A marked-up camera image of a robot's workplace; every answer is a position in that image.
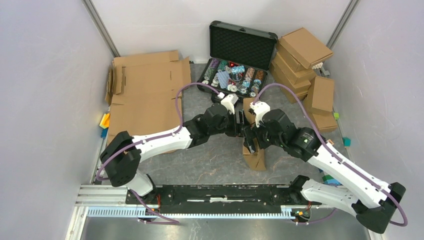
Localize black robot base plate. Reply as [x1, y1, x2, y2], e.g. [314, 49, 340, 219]
[125, 184, 308, 214]

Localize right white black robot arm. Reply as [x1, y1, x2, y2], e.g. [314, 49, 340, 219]
[244, 107, 406, 234]

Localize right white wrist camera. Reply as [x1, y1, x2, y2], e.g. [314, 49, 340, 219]
[249, 101, 271, 128]

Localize low folded cardboard box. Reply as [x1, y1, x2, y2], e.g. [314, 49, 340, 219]
[308, 113, 338, 133]

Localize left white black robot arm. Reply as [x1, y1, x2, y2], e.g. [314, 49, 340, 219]
[96, 103, 251, 204]

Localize black poker chip case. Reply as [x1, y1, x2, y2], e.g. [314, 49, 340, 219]
[198, 20, 278, 102]

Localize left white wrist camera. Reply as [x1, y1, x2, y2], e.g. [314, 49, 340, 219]
[217, 92, 239, 115]

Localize purple cable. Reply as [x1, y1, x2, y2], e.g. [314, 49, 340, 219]
[95, 82, 221, 225]
[253, 82, 409, 227]

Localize blue toy blocks stack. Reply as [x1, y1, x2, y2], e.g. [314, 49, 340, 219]
[322, 174, 342, 186]

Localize yellow orange toy block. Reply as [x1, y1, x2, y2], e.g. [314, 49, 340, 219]
[99, 113, 110, 129]

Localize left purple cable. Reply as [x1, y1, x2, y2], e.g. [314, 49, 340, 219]
[95, 82, 221, 225]

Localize white slotted cable duct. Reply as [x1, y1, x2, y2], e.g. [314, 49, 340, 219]
[86, 205, 294, 220]

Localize flat cardboard sheet stack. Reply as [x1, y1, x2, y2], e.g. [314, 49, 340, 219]
[105, 50, 192, 144]

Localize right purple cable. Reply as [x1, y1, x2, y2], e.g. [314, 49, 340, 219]
[253, 82, 409, 227]

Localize leaning folded cardboard box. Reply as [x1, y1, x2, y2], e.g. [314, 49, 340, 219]
[303, 76, 335, 116]

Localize white plastic connector piece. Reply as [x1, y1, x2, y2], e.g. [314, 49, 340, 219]
[311, 62, 331, 78]

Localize brown cardboard box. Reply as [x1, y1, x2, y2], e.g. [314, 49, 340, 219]
[242, 97, 266, 171]

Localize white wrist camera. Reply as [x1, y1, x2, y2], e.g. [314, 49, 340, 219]
[217, 92, 239, 115]
[249, 101, 271, 128]

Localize stacked folded cardboard boxes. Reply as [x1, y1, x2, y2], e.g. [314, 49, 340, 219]
[269, 43, 317, 101]

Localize teal toy cube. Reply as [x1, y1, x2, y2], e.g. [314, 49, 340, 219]
[342, 137, 352, 148]

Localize aluminium frame rail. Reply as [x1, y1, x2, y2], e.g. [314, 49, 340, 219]
[75, 185, 128, 207]

